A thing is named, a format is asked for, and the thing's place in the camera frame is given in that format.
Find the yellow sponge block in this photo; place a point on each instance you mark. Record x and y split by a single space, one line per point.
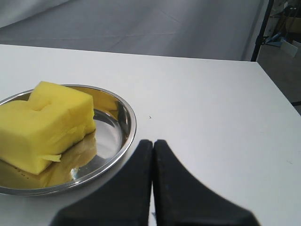
34 133

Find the grey backdrop cloth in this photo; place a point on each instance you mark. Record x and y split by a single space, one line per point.
213 29

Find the background clutter boxes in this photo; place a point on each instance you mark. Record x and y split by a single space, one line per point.
283 29

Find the round steel pan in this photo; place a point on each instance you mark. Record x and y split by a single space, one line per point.
87 160

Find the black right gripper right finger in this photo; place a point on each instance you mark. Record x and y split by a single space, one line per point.
182 200

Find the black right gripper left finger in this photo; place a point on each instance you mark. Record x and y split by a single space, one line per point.
123 201

